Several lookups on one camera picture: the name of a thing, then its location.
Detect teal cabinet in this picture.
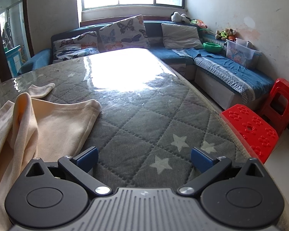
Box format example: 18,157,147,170
5,45,29,77

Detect hanging dark clothes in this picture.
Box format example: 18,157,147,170
1,21,13,47

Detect clear plastic storage box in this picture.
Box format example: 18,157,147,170
225,38,262,69

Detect green and orange toy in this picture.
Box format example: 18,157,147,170
191,19,208,30

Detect red perforated plastic stool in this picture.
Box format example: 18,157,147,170
220,104,279,164

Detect cream garment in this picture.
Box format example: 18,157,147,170
0,83,102,219

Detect small butterfly print pillow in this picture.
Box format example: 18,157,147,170
53,48,100,63
52,31,98,52

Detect green plastic bowl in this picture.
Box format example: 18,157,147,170
203,42,221,52

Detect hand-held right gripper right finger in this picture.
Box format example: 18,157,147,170
178,146,266,195

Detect black and white plush toy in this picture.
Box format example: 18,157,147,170
171,12,191,24

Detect blue corner sofa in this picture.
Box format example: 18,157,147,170
17,19,275,111

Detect dark wooden door frame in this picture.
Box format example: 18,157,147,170
23,0,35,56

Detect tall red plastic stool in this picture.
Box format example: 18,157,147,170
259,78,289,135

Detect plush bear toys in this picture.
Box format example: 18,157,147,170
215,28,237,41

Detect large butterfly print pillow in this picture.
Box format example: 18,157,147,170
99,14,150,52

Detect grey pillow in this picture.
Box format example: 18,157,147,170
161,23,204,50

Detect blue sofa blanket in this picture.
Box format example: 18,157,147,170
172,48,275,97

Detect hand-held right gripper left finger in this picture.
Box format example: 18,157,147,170
25,146,111,196

